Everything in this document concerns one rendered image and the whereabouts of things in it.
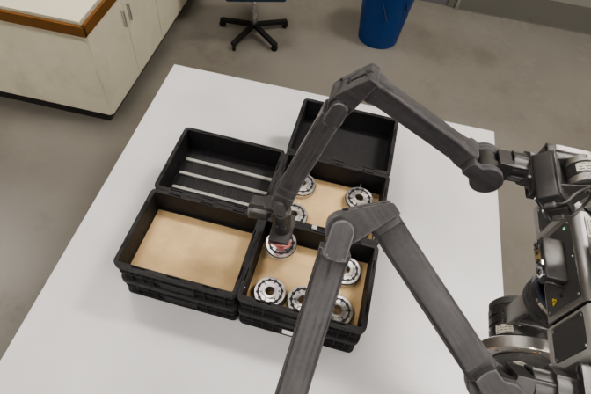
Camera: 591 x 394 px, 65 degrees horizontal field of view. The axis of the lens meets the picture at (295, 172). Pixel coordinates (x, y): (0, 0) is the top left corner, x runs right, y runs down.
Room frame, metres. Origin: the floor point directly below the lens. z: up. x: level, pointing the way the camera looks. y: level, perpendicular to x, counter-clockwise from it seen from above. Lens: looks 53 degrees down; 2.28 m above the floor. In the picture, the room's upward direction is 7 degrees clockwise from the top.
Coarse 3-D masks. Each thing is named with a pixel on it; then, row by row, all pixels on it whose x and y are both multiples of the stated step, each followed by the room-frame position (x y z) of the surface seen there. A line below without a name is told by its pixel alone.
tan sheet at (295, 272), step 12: (264, 252) 0.73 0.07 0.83; (300, 252) 0.75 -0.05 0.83; (312, 252) 0.75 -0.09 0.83; (264, 264) 0.69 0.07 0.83; (276, 264) 0.69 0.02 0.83; (288, 264) 0.70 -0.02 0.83; (300, 264) 0.70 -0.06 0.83; (312, 264) 0.71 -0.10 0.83; (360, 264) 0.73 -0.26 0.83; (252, 276) 0.64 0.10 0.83; (264, 276) 0.64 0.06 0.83; (276, 276) 0.65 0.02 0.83; (288, 276) 0.65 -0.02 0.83; (300, 276) 0.66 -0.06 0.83; (360, 276) 0.69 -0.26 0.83; (252, 288) 0.60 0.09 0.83; (288, 288) 0.61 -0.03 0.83; (348, 288) 0.64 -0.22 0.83; (360, 288) 0.64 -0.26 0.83; (300, 300) 0.58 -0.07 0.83; (348, 300) 0.60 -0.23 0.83; (360, 300) 0.60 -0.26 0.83; (336, 312) 0.55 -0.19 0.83
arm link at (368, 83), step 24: (360, 72) 0.81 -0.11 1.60; (336, 96) 0.76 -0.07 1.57; (360, 96) 0.75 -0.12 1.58; (384, 96) 0.76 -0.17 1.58; (408, 96) 0.79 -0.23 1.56; (408, 120) 0.75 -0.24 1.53; (432, 120) 0.75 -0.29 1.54; (432, 144) 0.73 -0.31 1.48; (456, 144) 0.73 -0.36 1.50; (480, 144) 0.77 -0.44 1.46; (480, 168) 0.69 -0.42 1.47; (480, 192) 0.67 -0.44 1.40
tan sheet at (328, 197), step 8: (320, 184) 1.05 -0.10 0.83; (328, 184) 1.06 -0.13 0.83; (336, 184) 1.06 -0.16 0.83; (320, 192) 1.01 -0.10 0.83; (328, 192) 1.02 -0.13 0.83; (336, 192) 1.02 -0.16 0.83; (344, 192) 1.03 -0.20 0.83; (296, 200) 0.96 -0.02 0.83; (304, 200) 0.97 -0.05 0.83; (312, 200) 0.97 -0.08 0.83; (320, 200) 0.98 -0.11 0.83; (328, 200) 0.98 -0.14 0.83; (336, 200) 0.99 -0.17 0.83; (376, 200) 1.01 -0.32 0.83; (312, 208) 0.93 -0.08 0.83; (320, 208) 0.94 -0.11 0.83; (328, 208) 0.94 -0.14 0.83; (336, 208) 0.95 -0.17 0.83; (312, 216) 0.90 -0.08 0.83; (320, 216) 0.90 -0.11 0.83; (320, 224) 0.87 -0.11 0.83
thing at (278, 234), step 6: (294, 216) 0.77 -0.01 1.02; (294, 222) 0.75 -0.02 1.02; (276, 228) 0.70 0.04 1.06; (282, 228) 0.70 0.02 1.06; (288, 228) 0.71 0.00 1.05; (270, 234) 0.70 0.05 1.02; (276, 234) 0.70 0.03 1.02; (282, 234) 0.70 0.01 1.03; (288, 234) 0.71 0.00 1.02; (270, 240) 0.68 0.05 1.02; (276, 240) 0.68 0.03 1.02; (282, 240) 0.68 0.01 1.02; (288, 240) 0.69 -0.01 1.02
